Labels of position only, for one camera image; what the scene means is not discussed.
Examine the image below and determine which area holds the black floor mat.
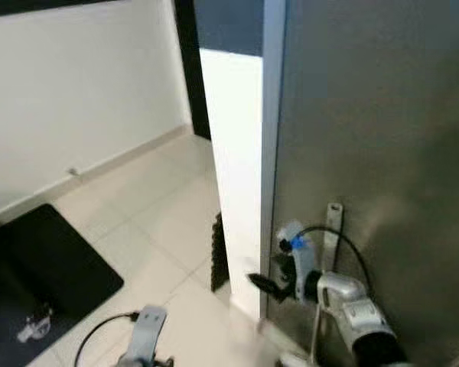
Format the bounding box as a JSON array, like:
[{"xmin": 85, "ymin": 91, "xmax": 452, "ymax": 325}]
[{"xmin": 0, "ymin": 203, "xmax": 125, "ymax": 367}]

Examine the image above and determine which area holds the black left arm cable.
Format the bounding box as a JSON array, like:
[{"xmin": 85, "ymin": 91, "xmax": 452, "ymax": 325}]
[{"xmin": 73, "ymin": 311, "xmax": 140, "ymax": 367}]

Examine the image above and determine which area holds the black wall column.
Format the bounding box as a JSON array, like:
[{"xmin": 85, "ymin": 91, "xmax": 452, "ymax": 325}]
[{"xmin": 172, "ymin": 0, "xmax": 211, "ymax": 142}]

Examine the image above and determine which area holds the grey plastic clip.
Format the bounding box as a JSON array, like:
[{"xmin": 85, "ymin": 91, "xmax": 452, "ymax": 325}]
[{"xmin": 17, "ymin": 310, "xmax": 54, "ymax": 343}]

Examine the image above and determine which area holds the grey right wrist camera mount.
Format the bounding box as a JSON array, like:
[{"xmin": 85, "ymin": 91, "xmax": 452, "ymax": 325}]
[{"xmin": 277, "ymin": 220, "xmax": 321, "ymax": 303}]

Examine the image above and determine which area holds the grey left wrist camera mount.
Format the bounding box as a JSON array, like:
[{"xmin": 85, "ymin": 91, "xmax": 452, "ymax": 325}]
[{"xmin": 126, "ymin": 304, "xmax": 168, "ymax": 367}]

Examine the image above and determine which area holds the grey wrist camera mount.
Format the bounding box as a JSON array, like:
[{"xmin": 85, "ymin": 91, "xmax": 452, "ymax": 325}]
[
  {"xmin": 126, "ymin": 304, "xmax": 168, "ymax": 367},
  {"xmin": 277, "ymin": 220, "xmax": 321, "ymax": 303}
]

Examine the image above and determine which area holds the stainless steel refrigerator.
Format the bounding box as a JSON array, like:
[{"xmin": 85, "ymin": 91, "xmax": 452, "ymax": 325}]
[{"xmin": 199, "ymin": 0, "xmax": 459, "ymax": 367}]

